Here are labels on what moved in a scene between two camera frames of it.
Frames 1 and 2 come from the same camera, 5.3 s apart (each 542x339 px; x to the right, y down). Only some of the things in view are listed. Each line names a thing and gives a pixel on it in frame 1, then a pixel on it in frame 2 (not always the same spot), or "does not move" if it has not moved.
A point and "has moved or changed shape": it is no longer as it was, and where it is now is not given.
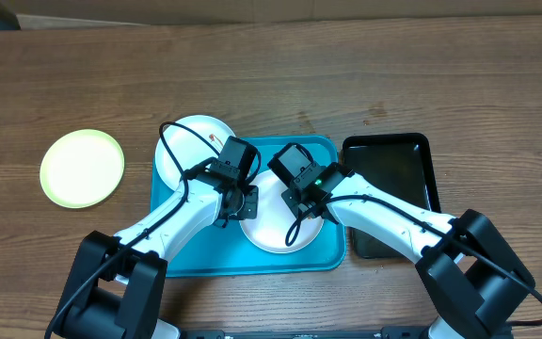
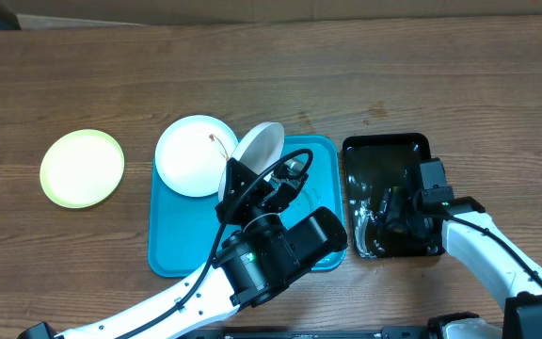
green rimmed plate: [80, 169] does not move
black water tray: [399, 163] does not move
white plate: [270, 230] has moved or changed shape
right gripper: [317, 216] → [397, 217]
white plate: [186, 141] does not move
